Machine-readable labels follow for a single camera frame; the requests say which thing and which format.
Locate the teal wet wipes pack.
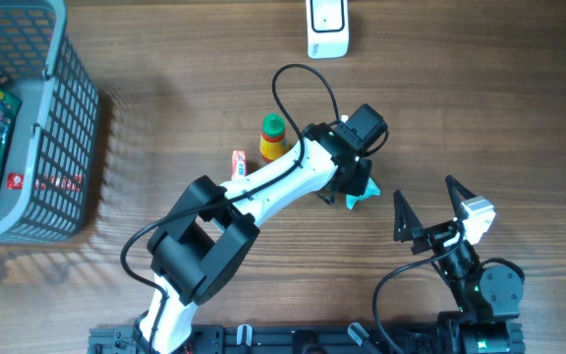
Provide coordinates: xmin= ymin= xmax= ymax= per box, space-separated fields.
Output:
xmin=346 ymin=177 xmax=381 ymax=209

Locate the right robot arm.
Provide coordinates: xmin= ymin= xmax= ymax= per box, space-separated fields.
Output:
xmin=393 ymin=175 xmax=526 ymax=353

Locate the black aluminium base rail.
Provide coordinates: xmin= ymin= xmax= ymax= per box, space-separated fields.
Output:
xmin=87 ymin=322 xmax=527 ymax=354

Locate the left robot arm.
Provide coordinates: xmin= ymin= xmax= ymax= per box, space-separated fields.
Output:
xmin=135 ymin=104 xmax=388 ymax=353

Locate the grey plastic mesh basket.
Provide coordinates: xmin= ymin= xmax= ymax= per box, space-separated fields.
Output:
xmin=0 ymin=0 xmax=100 ymax=244

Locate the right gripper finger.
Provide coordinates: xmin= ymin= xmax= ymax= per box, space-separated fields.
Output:
xmin=445 ymin=175 xmax=475 ymax=216
xmin=393 ymin=190 xmax=424 ymax=242

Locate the white barcode scanner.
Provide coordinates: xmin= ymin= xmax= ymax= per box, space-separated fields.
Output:
xmin=306 ymin=0 xmax=350 ymax=59

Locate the small red white candy pack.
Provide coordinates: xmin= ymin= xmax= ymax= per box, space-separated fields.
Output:
xmin=231 ymin=149 xmax=247 ymax=181

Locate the red coffee stick sachet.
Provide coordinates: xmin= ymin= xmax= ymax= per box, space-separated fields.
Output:
xmin=6 ymin=173 xmax=84 ymax=192

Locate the sauce bottle green cap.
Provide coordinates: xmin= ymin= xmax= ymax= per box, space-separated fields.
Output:
xmin=259 ymin=113 xmax=290 ymax=162

